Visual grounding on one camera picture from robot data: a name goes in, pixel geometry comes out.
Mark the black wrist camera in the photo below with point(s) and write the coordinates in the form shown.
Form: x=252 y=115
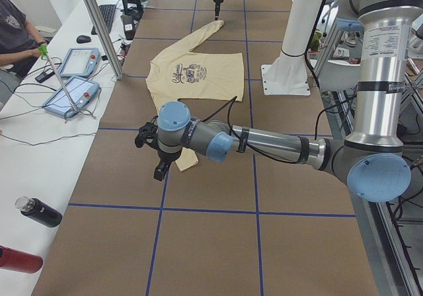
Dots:
x=147 y=135

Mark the black computer mouse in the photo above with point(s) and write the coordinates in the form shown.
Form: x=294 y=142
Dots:
x=83 y=39

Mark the red water bottle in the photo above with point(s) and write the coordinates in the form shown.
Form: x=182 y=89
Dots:
x=20 y=261

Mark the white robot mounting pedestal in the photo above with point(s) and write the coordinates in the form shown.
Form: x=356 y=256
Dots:
x=288 y=73

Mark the teach pendant tablet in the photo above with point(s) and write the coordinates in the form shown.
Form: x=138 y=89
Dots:
x=79 y=62
x=67 y=103

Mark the aluminium frame post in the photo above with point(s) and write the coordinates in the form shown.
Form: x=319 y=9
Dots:
x=103 y=34

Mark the metal rod with green tip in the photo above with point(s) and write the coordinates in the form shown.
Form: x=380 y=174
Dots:
x=46 y=56

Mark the black box with label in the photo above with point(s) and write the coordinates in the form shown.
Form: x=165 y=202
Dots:
x=128 y=26

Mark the seated person in grey shirt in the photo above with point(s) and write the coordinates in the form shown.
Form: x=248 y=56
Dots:
x=20 y=40

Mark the cream long-sleeve printed shirt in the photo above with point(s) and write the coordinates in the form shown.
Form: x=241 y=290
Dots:
x=178 y=73

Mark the black keyboard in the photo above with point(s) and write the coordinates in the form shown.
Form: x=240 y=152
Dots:
x=108 y=13

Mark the upper teach pendant tablet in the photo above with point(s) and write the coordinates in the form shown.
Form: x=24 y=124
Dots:
x=79 y=62

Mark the black water bottle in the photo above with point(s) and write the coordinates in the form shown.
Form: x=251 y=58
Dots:
x=38 y=211

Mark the black phone on desk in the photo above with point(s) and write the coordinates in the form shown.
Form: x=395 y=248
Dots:
x=44 y=76

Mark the lower teach pendant tablet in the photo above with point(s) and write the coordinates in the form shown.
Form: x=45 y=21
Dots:
x=67 y=103

